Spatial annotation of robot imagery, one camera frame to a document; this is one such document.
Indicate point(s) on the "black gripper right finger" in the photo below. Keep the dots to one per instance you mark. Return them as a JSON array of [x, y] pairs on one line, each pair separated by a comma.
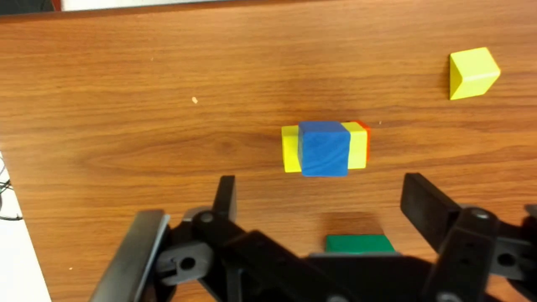
[[429, 207]]

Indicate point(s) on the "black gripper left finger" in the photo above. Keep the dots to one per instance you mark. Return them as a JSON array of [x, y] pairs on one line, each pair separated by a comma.
[[226, 198]]

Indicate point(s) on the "yellow rectangular block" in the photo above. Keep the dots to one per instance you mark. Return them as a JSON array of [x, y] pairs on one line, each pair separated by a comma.
[[289, 148]]

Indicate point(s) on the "red arch block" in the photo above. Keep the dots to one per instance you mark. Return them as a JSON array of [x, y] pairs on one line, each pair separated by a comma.
[[365, 124]]

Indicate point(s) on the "blue cube block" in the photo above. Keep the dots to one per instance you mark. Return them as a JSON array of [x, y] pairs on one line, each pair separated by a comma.
[[325, 148]]

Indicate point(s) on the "green block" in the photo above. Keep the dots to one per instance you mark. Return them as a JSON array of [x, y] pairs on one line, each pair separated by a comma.
[[358, 243]]

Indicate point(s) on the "yellow wedge block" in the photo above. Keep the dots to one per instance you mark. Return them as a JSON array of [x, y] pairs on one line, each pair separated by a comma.
[[472, 72]]

